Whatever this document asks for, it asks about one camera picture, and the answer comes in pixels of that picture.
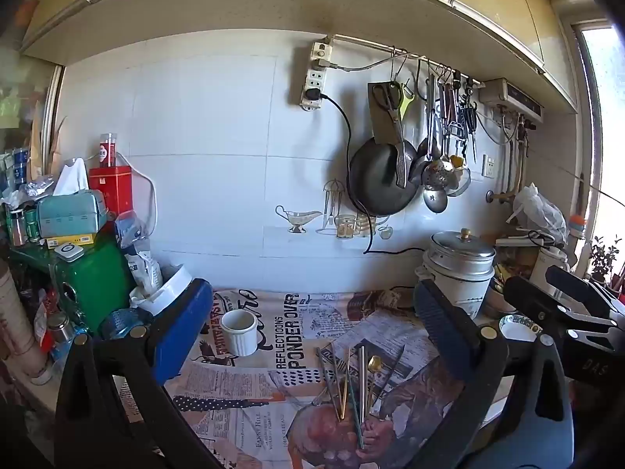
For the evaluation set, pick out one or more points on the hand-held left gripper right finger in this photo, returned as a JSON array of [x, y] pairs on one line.
[[442, 332]]

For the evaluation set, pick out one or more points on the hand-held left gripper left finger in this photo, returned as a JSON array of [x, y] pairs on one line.
[[180, 332]]

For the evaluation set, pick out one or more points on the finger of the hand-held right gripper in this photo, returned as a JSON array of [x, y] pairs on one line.
[[581, 288], [532, 303]]

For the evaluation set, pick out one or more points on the white ceramic cup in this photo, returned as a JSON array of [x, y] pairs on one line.
[[239, 337]]

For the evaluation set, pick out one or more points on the gold spoon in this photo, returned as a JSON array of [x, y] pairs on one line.
[[374, 363]]

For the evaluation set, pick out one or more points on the grey chopstick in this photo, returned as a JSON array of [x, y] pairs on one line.
[[326, 381]]

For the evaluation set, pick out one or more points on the patterned ceramic bowl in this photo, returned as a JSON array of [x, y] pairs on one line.
[[515, 330]]

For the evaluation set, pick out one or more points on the potted plant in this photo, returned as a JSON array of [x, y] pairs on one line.
[[603, 256]]

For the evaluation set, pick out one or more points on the white electric kettle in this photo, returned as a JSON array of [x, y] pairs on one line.
[[547, 261]]

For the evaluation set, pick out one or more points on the white plastic tub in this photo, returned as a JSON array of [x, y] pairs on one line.
[[166, 288]]

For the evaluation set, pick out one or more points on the white rice cooker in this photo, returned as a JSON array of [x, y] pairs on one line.
[[459, 273]]

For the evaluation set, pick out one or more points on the white powder bag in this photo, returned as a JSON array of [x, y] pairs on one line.
[[144, 273]]

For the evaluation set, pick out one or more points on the white plastic bag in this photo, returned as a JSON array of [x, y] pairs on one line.
[[537, 210]]

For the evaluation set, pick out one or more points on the green plastic bin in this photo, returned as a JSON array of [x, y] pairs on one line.
[[97, 278]]

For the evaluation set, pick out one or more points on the printed newspaper tablecloth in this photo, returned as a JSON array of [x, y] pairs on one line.
[[293, 332]]

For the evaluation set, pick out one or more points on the clear plastic bag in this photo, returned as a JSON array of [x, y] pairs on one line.
[[129, 229]]

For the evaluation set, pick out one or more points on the small metal can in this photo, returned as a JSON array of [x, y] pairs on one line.
[[60, 327]]

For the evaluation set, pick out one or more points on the steel serving spoon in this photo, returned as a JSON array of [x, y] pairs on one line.
[[435, 200]]

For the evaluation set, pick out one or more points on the small white device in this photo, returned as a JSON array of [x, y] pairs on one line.
[[67, 251]]

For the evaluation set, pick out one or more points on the flat yellow box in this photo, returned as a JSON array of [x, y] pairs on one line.
[[63, 240]]

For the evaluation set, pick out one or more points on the red tin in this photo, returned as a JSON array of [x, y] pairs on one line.
[[112, 190]]

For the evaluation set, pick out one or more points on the perforated steel skimmer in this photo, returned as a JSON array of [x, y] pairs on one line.
[[436, 174]]

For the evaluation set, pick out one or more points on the window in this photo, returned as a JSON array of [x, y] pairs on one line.
[[605, 132]]

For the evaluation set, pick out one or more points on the teal tissue box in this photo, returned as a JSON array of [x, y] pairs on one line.
[[68, 215]]

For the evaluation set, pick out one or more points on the black wok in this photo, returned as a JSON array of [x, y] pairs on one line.
[[376, 180]]

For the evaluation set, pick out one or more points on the beige paper roll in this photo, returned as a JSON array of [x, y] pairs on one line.
[[14, 317]]

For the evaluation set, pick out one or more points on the small green can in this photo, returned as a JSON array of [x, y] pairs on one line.
[[33, 225]]

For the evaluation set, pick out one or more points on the glass spice jar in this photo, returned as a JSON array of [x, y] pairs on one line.
[[18, 228]]

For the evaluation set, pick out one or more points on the dark kitchen shears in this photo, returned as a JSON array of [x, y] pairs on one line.
[[470, 117]]

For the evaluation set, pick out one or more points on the beige water heater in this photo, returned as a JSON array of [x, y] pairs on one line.
[[512, 97]]

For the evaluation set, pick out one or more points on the steel ladle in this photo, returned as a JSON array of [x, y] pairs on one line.
[[430, 122]]

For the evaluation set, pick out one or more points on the green peeler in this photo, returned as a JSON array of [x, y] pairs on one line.
[[406, 102]]

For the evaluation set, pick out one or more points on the long white power strip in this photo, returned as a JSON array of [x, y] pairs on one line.
[[312, 88]]

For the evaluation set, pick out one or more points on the small white power strip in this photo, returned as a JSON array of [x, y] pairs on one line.
[[321, 53]]

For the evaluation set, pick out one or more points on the white wall socket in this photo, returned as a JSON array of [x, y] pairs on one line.
[[488, 166]]

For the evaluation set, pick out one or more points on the metal hanging rail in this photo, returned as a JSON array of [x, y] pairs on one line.
[[371, 44]]

